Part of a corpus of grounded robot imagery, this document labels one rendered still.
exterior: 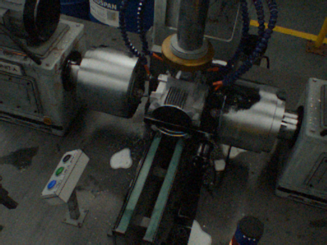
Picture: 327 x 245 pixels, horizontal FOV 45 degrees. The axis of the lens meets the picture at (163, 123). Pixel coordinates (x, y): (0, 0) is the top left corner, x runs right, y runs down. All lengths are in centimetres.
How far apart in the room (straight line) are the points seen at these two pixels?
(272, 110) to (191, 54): 32
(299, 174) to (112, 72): 74
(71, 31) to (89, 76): 23
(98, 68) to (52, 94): 21
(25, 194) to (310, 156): 100
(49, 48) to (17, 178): 50
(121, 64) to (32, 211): 60
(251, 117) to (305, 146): 19
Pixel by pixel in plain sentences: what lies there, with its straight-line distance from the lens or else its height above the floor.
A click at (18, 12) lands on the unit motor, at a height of 131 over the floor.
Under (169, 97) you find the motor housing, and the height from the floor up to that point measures 109.
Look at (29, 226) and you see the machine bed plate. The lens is 146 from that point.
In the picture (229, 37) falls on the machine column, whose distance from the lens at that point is 154.
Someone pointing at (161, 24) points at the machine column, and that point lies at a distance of 157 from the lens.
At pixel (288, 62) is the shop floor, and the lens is 351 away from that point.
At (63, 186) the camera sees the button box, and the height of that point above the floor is 108.
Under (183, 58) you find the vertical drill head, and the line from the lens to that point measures 131.
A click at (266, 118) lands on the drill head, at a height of 113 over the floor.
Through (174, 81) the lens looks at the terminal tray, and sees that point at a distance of 139.
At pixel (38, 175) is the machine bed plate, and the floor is 80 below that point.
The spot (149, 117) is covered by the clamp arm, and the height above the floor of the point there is 103.
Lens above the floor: 207
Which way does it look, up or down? 48 degrees down
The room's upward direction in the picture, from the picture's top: 6 degrees clockwise
